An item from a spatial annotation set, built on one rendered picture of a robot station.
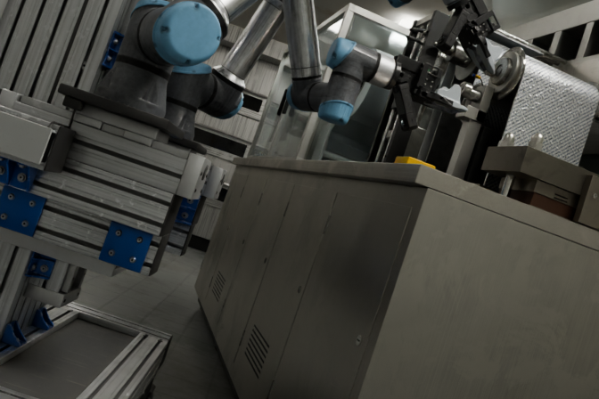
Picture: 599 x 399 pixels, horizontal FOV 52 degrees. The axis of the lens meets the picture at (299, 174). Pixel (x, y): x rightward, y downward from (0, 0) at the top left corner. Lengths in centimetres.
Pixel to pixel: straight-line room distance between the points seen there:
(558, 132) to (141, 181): 106
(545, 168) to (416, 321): 45
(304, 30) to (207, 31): 37
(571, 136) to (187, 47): 103
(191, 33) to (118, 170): 31
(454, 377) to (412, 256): 27
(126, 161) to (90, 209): 12
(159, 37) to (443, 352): 83
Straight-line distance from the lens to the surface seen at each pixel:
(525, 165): 143
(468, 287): 131
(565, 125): 174
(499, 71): 171
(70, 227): 135
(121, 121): 129
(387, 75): 146
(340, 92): 142
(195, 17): 119
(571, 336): 148
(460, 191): 128
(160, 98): 132
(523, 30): 246
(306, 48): 151
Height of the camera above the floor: 74
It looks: 3 degrees up
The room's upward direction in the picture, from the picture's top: 19 degrees clockwise
